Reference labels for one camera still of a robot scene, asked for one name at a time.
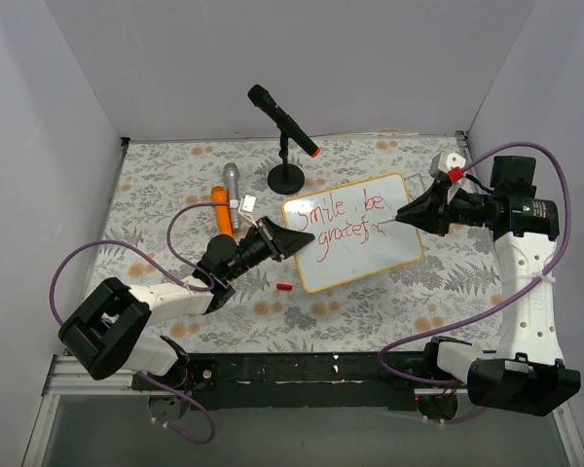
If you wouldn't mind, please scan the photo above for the red capped whiteboard marker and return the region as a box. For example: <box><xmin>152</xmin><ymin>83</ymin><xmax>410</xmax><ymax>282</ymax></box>
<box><xmin>378</xmin><ymin>216</ymin><xmax>397</xmax><ymax>225</ymax></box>

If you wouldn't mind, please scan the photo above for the yellow framed whiteboard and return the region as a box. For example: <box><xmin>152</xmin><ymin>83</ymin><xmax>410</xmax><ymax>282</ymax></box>
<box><xmin>281</xmin><ymin>172</ymin><xmax>424</xmax><ymax>293</ymax></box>

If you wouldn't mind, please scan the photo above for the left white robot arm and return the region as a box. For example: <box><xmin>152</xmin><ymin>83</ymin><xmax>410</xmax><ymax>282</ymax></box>
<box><xmin>58</xmin><ymin>217</ymin><xmax>315</xmax><ymax>389</ymax></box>

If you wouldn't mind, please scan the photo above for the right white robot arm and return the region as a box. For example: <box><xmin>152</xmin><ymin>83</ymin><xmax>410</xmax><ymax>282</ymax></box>
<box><xmin>396</xmin><ymin>153</ymin><xmax>581</xmax><ymax>416</ymax></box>

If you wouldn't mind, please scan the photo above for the black microphone stand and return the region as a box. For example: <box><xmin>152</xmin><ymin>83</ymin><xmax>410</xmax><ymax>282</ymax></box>
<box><xmin>267</xmin><ymin>130</ymin><xmax>305</xmax><ymax>195</ymax></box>

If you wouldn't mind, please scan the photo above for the silver microphone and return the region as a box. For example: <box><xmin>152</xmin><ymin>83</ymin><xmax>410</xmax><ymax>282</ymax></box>
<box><xmin>223</xmin><ymin>162</ymin><xmax>241</xmax><ymax>234</ymax></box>

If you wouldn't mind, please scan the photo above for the floral table mat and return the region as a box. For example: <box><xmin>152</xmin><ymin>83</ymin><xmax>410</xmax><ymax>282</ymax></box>
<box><xmin>87</xmin><ymin>137</ymin><xmax>502</xmax><ymax>352</ymax></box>

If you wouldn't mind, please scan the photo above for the black microphone orange tip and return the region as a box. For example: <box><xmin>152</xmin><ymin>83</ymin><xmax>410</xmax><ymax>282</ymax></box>
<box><xmin>247</xmin><ymin>84</ymin><xmax>320</xmax><ymax>158</ymax></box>

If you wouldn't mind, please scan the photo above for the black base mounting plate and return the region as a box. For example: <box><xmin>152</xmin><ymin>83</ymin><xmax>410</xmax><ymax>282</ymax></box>
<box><xmin>131</xmin><ymin>352</ymin><xmax>468</xmax><ymax>414</ymax></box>

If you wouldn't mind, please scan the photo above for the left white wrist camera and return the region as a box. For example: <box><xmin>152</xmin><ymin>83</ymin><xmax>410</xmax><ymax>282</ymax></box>
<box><xmin>237</xmin><ymin>195</ymin><xmax>257</xmax><ymax>226</ymax></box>

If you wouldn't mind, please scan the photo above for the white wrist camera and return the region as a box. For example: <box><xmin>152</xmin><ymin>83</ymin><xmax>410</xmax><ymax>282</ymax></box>
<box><xmin>429</xmin><ymin>153</ymin><xmax>466</xmax><ymax>203</ymax></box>
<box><xmin>237</xmin><ymin>195</ymin><xmax>257</xmax><ymax>226</ymax></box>

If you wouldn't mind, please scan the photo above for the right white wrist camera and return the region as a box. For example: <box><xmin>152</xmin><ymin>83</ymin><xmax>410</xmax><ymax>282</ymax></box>
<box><xmin>429</xmin><ymin>153</ymin><xmax>466</xmax><ymax>203</ymax></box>

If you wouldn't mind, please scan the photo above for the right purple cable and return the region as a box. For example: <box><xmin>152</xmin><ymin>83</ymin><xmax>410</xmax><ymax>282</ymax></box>
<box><xmin>378</xmin><ymin>141</ymin><xmax>571</xmax><ymax>424</ymax></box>

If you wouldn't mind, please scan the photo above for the purple cable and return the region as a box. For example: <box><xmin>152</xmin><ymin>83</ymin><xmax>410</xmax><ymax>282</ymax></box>
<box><xmin>378</xmin><ymin>141</ymin><xmax>571</xmax><ymax>424</ymax></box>
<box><xmin>50</xmin><ymin>201</ymin><xmax>239</xmax><ymax>445</ymax></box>

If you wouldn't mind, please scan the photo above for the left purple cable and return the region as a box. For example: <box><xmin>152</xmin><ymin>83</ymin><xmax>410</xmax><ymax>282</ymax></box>
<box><xmin>50</xmin><ymin>201</ymin><xmax>239</xmax><ymax>445</ymax></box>

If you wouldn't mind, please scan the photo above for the aluminium frame rail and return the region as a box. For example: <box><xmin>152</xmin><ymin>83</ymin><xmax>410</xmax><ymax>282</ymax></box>
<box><xmin>43</xmin><ymin>354</ymin><xmax>142</xmax><ymax>396</ymax></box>

